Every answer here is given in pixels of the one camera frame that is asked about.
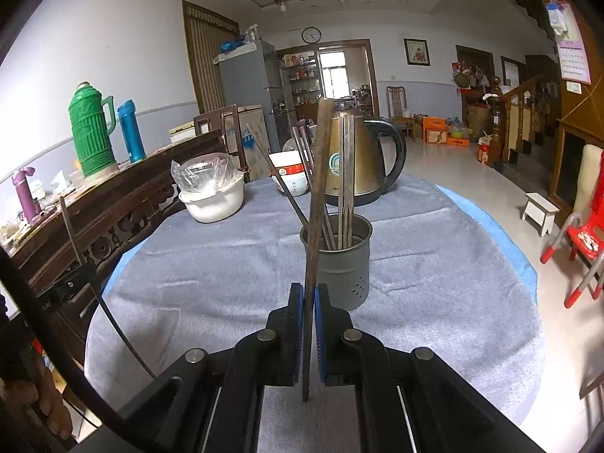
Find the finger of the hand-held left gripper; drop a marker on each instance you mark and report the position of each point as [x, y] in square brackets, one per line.
[71, 285]

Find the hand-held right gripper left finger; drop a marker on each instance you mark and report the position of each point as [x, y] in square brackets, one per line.
[295, 335]

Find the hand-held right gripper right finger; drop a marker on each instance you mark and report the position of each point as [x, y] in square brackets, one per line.
[322, 339]

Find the thin metal chopstick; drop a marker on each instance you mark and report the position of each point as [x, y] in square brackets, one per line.
[72, 229]
[278, 177]

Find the grey chopstick holder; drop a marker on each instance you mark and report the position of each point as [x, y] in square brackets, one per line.
[344, 273]

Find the person's left hand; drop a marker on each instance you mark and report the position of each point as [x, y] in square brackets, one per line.
[23, 394]

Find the purple bottle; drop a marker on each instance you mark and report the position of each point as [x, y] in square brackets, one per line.
[26, 198]

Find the dark wooden cabinet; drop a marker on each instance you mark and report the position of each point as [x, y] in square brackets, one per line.
[118, 198]

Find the grey towel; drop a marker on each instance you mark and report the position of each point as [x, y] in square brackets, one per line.
[424, 292]

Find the red and white bowl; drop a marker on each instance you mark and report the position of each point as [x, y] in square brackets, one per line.
[289, 185]
[285, 163]

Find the white pot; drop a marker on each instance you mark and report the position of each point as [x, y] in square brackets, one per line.
[212, 207]

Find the green thermos flask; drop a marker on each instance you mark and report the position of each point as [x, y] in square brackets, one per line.
[92, 132]

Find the blue thermos flask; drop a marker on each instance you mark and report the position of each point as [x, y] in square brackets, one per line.
[132, 132]

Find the clear plastic bag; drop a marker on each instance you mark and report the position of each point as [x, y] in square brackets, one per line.
[203, 170]

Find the gold electric kettle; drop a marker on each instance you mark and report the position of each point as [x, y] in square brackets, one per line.
[368, 170]

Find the white chest freezer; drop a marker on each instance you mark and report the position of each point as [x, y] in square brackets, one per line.
[255, 151]

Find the blue cloth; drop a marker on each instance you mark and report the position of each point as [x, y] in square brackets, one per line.
[509, 250]

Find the orange cardboard box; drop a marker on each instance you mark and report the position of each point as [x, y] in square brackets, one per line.
[459, 140]
[435, 132]

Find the wooden chair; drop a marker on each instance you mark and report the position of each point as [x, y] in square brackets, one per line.
[398, 104]

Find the shelf with jars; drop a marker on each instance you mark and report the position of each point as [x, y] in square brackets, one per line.
[302, 80]

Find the white step stool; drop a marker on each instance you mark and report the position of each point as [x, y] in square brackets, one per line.
[540, 205]

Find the grey refrigerator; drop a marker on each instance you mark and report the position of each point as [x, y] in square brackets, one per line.
[245, 80]

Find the red plastic chair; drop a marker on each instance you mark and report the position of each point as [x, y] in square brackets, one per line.
[583, 240]

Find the wooden staircase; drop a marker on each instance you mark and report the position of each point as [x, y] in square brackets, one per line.
[524, 118]

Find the cream chair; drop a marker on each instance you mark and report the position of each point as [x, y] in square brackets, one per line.
[590, 174]

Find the round wall clock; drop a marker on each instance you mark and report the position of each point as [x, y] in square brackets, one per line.
[311, 35]

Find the framed wall picture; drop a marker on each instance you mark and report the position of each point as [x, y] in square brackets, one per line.
[417, 52]

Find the wall calendar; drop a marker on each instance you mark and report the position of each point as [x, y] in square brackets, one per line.
[571, 47]

